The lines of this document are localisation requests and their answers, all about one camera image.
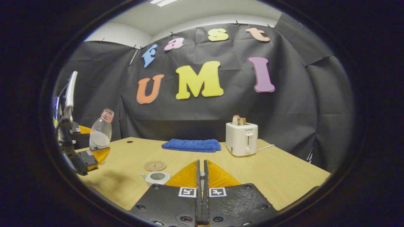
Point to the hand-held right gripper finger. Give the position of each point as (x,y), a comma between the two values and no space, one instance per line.
(199,205)
(205,205)

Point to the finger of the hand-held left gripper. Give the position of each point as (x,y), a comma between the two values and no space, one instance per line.
(86,160)
(76,127)

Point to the white teacup lid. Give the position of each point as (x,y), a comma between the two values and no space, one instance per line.
(202,181)

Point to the clear plastic water bottle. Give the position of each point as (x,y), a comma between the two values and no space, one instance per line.
(101,132)

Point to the white ceramic teacup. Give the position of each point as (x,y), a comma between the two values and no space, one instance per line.
(150,182)

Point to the round wooden coaster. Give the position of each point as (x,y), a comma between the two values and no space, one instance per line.
(155,166)

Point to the blue folded towel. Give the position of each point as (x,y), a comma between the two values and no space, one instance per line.
(192,145)

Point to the white toaster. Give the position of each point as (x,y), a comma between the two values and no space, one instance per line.
(241,140)

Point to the toast bread slice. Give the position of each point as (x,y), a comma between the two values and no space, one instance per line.
(243,120)

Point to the ceiling light panel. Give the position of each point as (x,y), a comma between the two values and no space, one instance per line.
(162,2)

